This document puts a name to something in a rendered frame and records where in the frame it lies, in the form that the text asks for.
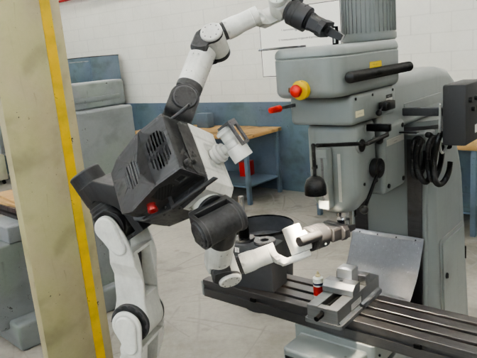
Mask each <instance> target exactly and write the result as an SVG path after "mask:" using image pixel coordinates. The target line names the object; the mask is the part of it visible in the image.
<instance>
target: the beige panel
mask: <svg viewBox="0 0 477 358"><path fill-rule="evenodd" d="M0 126H1V132H2V137H3V141H4V148H5V152H6V160H7V163H8V168H9V175H10V179H11V187H12V190H13V198H14V202H15V206H16V213H17V217H18V224H19V229H20V233H21V240H22V244H23V251H24V255H25V259H26V266H27V271H28V277H29V282H30V286H31V293H32V297H33V304H34V308H35V316H36V320H37V324H38V331H39V335H40V343H41V347H42V351H43V358H114V357H113V352H112V347H111V338H110V334H109V325H108V320H107V315H106V306H105V301H104V292H103V288H102V279H101V274H100V269H99V260H98V255H97V246H96V242H95V236H94V228H93V223H92V215H91V213H90V210H89V208H87V206H86V205H85V204H84V202H83V201H82V199H81V197H80V196H79V195H78V194H77V192H76V190H75V189H74V188H73V186H72V185H71V183H70V180H71V179H72V178H73V177H74V176H75V175H76V174H78V173H79V172H81V171H82V170H84V163H83V158H82V149H81V144H80V135H79V131H78V125H77V117H76V112H75V103H74V98H73V93H72V85H71V79H70V71H69V66H68V61H67V52H66V47H65V39H64V33H63V29H62V20H61V15H60V6H59V1H58V0H0Z"/></svg>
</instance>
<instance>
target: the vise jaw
mask: <svg viewBox="0 0 477 358"><path fill-rule="evenodd" d="M322 290H323V291H326V292H330V293H335V294H339V295H344V296H348V297H352V298H353V297H354V296H355V295H356V294H357V293H359V291H360V281H353V280H349V279H345V278H339V277H335V276H328V277H327V278H325V279H324V282H323V285H322Z"/></svg>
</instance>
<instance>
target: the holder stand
mask: <svg viewBox="0 0 477 358"><path fill-rule="evenodd" d="M269 243H273V244H274V246H275V250H276V251H277V253H278V254H280V255H282V256H284V257H285V241H284V240H281V239H276V238H274V237H267V236H265V237H255V236H254V235H253V234H250V237H249V238H247V239H239V235H236V241H235V245H234V256H238V254H240V253H243V252H245V251H249V250H253V249H257V248H259V247H261V246H265V245H266V244H269ZM286 282H287V271H286V266H281V265H279V264H276V263H274V262H273V263H271V264H268V265H266V266H262V267H260V268H258V269H256V270H255V271H252V272H250V273H247V274H241V281H240V282H239V283H238V284H236V285H235V286H242V287H246V288H252V289H256V290H260V291H267V292H271V293H274V292H275V291H276V290H277V289H279V288H280V287H281V286H282V285H283V284H285V283H286Z"/></svg>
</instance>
